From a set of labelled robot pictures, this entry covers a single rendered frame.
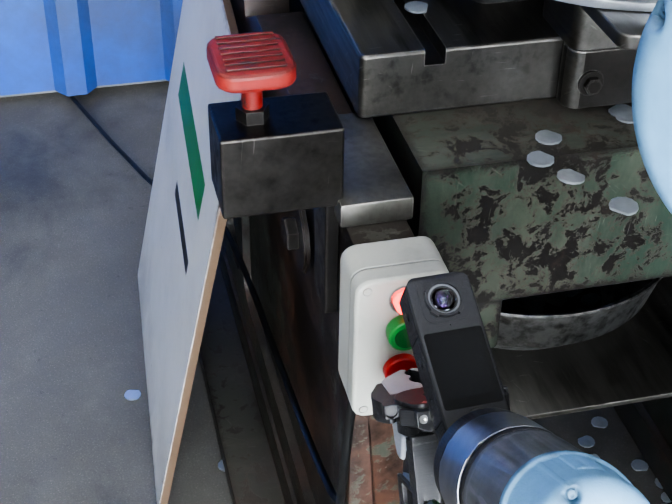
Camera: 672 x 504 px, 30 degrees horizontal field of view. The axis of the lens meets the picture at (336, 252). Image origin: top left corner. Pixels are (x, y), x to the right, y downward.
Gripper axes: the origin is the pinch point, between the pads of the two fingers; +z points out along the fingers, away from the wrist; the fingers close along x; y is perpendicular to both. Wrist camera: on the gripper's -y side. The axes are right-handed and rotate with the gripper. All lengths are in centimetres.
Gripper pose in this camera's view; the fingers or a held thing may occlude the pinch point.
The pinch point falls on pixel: (405, 374)
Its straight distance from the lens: 96.3
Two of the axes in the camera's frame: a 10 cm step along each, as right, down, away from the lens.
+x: 9.7, -1.3, 2.0
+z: -2.1, -0.9, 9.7
